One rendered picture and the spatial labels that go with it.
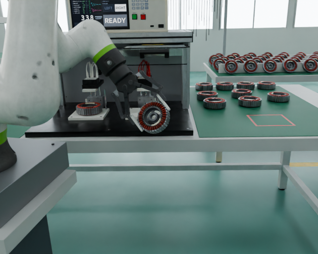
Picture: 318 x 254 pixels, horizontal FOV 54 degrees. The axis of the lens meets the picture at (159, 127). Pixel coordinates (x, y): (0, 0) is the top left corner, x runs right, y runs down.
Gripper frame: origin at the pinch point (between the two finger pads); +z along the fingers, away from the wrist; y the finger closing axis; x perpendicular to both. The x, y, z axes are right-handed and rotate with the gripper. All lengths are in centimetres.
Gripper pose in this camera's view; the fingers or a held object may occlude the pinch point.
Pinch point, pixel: (153, 116)
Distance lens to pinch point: 109.3
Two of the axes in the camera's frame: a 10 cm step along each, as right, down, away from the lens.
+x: 0.6, -1.3, 9.9
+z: 6.1, 7.9, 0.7
